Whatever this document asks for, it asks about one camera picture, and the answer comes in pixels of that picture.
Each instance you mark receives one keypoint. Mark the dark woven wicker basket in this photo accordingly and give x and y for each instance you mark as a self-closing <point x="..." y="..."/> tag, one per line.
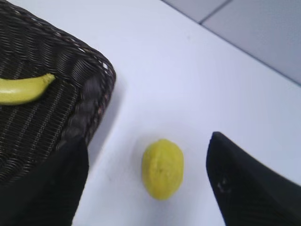
<point x="72" y="105"/>

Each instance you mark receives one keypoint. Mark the yellow lemon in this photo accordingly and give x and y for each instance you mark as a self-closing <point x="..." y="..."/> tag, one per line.
<point x="162" y="169"/>

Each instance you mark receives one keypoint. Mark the yellow banana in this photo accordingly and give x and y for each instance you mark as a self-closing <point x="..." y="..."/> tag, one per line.
<point x="22" y="91"/>

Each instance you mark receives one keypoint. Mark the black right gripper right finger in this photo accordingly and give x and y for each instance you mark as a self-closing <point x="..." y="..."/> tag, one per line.
<point x="247" y="192"/>

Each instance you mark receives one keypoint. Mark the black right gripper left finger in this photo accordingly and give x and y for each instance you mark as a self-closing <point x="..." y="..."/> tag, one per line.
<point x="50" y="194"/>

